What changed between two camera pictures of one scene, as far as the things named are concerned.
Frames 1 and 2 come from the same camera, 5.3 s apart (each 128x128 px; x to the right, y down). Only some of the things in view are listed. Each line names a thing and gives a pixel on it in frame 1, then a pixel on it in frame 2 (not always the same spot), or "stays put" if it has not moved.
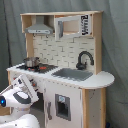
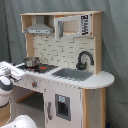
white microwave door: [72, 25] stays put
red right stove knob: [34, 84] stays put
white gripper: [23, 92] -> [10, 70]
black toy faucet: [81, 66] stays put
